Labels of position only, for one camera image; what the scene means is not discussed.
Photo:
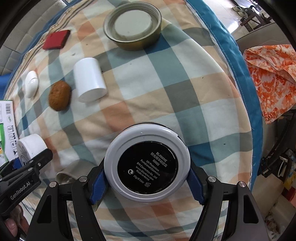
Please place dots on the white round jar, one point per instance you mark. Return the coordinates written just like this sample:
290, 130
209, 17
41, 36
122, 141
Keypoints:
29, 147

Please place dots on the black white cosmetic compact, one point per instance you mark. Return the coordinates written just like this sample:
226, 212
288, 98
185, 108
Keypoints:
147, 162

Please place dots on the person's left hand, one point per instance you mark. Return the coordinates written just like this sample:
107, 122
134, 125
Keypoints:
17, 221

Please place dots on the dark wooden chair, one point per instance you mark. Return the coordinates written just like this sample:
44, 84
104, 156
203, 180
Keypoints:
252, 20

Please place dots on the open cardboard box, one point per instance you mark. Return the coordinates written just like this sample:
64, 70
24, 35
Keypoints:
9, 135

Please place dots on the metal perforated cup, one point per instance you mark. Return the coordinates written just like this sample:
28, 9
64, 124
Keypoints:
74, 171

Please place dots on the small white cylinder cap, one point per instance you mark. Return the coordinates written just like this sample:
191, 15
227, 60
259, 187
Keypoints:
89, 80

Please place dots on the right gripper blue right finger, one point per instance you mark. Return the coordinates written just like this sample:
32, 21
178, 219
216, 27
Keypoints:
195, 186

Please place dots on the grey padded chair right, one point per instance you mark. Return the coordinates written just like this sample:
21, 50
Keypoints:
25, 30

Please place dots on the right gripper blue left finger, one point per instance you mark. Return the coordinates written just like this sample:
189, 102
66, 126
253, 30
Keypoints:
98, 184

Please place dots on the orange patterned cloth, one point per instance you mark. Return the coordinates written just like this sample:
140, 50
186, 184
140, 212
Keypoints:
272, 68

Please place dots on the olive jar lid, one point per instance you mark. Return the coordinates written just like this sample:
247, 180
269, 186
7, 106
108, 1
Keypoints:
133, 26

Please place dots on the brown walnut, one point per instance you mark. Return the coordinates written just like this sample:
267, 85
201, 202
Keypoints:
59, 95

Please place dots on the beige armchair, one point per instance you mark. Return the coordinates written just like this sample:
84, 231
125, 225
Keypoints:
270, 34

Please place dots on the red card case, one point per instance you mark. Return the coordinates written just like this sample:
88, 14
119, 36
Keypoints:
56, 40

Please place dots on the white oval earbud case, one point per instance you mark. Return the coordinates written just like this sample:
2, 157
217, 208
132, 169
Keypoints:
31, 84

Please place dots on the plaid checkered tablecloth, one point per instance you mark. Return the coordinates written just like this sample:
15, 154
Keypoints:
193, 80

